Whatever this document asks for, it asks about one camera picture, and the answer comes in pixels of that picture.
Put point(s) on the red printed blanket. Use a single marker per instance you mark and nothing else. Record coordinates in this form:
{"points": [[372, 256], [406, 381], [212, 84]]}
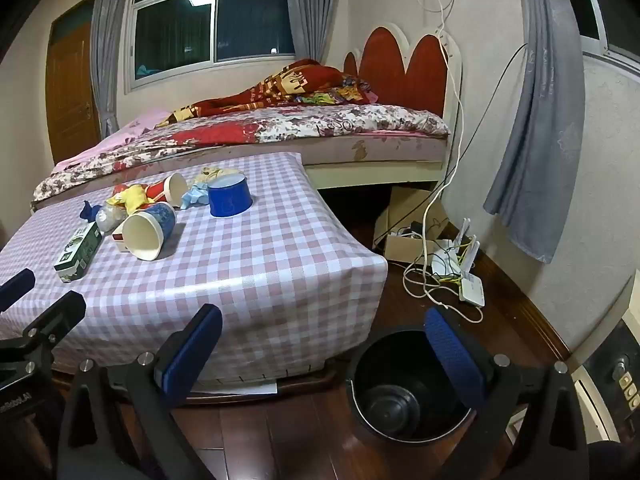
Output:
{"points": [[280, 85]]}

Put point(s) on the cardboard box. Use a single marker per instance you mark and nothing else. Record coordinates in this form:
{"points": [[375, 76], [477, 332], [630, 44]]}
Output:
{"points": [[400, 252]]}

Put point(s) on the red plastic bag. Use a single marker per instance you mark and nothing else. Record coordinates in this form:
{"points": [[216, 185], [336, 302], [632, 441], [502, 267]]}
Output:
{"points": [[122, 189]]}

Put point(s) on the floral bed sheet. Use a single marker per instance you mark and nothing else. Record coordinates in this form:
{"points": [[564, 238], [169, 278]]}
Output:
{"points": [[300, 122]]}

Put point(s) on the blue round tub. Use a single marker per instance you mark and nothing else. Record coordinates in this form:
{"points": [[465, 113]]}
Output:
{"points": [[227, 202]]}

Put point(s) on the cream bed red headboard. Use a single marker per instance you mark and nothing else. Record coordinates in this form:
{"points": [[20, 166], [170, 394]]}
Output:
{"points": [[400, 65]]}

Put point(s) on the light blue cloth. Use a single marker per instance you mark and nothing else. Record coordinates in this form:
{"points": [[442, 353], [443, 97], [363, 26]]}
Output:
{"points": [[192, 197]]}

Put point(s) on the small red white box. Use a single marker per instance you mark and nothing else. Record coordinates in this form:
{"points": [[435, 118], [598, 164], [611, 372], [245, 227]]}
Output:
{"points": [[119, 240]]}

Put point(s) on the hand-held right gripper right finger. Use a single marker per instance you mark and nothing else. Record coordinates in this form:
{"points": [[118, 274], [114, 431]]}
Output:
{"points": [[452, 360]]}

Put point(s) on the wooden door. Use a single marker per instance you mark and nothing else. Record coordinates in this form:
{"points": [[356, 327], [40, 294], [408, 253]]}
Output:
{"points": [[67, 100]]}

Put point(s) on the white router with antennas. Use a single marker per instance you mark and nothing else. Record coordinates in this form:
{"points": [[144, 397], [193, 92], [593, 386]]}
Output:
{"points": [[445, 260]]}

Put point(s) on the pink cloth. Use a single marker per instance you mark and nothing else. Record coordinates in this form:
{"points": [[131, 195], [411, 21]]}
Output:
{"points": [[130, 130]]}

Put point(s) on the white framed window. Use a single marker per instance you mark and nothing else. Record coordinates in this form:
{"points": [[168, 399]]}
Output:
{"points": [[175, 35]]}

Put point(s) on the clear plastic bag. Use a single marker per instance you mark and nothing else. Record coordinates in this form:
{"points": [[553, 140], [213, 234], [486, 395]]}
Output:
{"points": [[107, 219]]}

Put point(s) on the grey framed window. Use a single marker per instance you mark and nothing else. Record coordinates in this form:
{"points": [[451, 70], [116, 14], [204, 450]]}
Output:
{"points": [[587, 10]]}

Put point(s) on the beige cloth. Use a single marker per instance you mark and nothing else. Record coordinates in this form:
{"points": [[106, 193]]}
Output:
{"points": [[212, 175]]}

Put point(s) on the black trash bin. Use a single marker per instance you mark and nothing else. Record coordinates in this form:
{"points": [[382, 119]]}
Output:
{"points": [[380, 360]]}

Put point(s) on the pink mattress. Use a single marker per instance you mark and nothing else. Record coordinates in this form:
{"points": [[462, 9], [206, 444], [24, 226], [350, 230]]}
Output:
{"points": [[390, 149]]}

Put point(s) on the tied grey curtain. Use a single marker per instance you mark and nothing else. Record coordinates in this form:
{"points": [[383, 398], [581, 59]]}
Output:
{"points": [[540, 135]]}

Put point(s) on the black power adapter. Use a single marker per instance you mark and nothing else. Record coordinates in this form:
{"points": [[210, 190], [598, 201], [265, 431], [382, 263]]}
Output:
{"points": [[418, 229]]}

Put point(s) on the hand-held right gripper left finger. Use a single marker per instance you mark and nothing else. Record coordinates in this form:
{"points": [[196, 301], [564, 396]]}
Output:
{"points": [[192, 355]]}

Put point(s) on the red paper cup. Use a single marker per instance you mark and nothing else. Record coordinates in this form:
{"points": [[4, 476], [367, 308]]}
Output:
{"points": [[175, 187]]}

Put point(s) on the green carton box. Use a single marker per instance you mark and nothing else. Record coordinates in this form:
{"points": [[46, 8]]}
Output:
{"points": [[77, 252]]}

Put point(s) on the yellow towel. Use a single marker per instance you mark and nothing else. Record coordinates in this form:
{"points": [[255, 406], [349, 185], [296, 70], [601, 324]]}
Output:
{"points": [[135, 205]]}

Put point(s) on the dark blue towel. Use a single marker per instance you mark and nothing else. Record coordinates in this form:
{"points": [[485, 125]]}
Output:
{"points": [[89, 210]]}

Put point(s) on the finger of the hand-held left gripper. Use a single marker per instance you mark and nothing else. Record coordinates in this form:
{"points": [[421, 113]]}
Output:
{"points": [[57, 317], [15, 289]]}

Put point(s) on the white flat modem box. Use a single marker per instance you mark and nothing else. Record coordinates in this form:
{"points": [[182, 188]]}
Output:
{"points": [[472, 291]]}

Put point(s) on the checkered cloth covered table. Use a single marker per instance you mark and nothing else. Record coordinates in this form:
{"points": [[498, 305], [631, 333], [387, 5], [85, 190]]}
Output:
{"points": [[250, 270]]}

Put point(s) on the cream bedside cabinet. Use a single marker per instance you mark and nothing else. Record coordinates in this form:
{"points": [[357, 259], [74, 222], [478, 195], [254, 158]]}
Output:
{"points": [[607, 355]]}

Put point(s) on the colourful printed pillow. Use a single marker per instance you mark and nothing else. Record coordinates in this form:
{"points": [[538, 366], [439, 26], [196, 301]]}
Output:
{"points": [[345, 92]]}

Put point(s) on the blue patterned paper cup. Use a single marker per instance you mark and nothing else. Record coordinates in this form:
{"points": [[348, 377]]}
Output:
{"points": [[142, 235]]}

